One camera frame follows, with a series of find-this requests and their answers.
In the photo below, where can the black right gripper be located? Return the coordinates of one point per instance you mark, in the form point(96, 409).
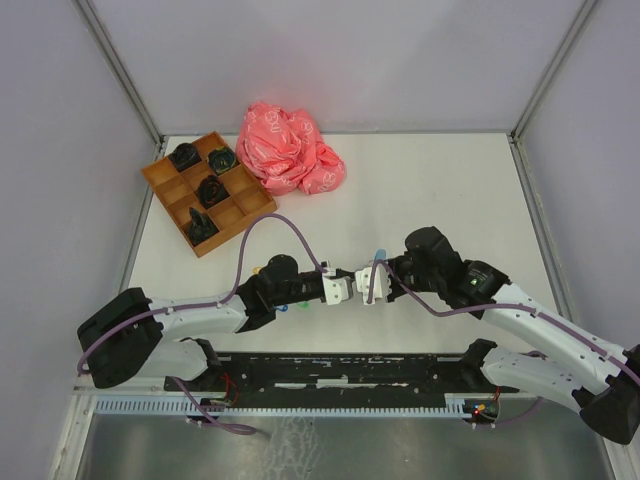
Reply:
point(395, 291)

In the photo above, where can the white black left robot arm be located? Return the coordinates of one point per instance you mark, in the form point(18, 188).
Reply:
point(134, 335)

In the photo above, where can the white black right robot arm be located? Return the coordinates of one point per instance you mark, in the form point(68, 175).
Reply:
point(592, 377)

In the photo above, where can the black rolled item lower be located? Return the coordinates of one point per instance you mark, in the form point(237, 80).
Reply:
point(201, 227)

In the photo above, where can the brown wooden compartment tray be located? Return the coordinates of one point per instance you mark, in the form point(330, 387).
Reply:
point(177, 192)

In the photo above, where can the black rolled item centre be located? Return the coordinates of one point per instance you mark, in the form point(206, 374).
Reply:
point(211, 191)

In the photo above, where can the crumpled pink plastic bag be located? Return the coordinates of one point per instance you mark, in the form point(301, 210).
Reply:
point(285, 151)

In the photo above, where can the black yellow rolled item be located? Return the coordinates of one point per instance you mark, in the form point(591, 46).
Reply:
point(221, 160)

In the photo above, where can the black rolled item top left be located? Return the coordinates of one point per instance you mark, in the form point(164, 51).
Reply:
point(184, 156)

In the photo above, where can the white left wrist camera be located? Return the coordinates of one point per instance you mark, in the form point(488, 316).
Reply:
point(337, 284)

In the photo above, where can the black metal base rail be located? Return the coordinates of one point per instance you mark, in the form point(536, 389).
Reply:
point(244, 373)

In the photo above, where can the white slotted cable duct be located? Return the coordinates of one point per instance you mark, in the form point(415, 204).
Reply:
point(300, 403)

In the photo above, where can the aluminium front frame rail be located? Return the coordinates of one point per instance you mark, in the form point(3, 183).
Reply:
point(145, 389)

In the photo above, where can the aluminium frame post right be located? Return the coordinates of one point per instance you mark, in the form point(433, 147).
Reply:
point(554, 67)

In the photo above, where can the aluminium frame post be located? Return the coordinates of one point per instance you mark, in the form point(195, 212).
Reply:
point(89, 14)
point(554, 67)

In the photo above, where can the aluminium frame post left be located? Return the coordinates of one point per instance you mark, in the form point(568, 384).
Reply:
point(89, 14)

